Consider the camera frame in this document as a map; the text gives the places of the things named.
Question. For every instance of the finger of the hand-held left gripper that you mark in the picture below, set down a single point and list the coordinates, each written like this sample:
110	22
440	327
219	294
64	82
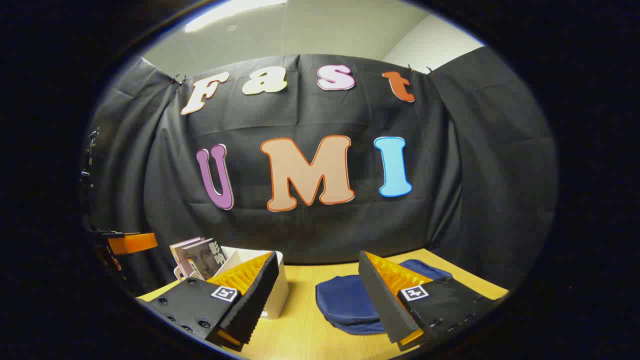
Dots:
132	244
107	257

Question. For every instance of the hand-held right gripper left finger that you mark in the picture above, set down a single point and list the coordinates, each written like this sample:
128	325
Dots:
252	305

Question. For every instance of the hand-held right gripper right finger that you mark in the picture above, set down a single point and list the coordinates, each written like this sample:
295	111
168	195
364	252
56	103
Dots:
382	305

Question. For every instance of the white bookshelf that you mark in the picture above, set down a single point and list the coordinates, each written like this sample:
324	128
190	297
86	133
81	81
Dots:
277	295

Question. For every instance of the blue schoolbag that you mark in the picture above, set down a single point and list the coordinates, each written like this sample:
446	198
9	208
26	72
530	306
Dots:
342	300

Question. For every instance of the dark portrait cover book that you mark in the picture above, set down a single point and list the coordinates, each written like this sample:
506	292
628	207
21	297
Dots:
207	260

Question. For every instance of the black backdrop cloth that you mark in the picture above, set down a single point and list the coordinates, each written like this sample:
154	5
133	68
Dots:
475	175

